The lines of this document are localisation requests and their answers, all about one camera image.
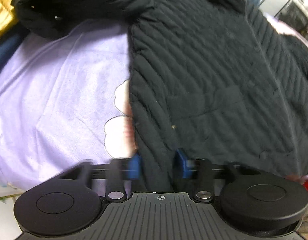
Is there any black quilted jacket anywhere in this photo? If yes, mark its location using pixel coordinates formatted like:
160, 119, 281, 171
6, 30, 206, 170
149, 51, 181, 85
11, 0, 308, 192

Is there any lavender patterned bed sheet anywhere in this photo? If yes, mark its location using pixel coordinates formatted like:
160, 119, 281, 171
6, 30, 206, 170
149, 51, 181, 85
0, 12, 308, 190

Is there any dark blue garment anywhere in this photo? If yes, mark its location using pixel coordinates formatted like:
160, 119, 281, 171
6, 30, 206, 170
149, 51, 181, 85
0, 29, 29, 71

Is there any black wire rack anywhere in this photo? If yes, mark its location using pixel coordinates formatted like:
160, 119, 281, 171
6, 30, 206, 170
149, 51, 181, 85
275, 0, 308, 41

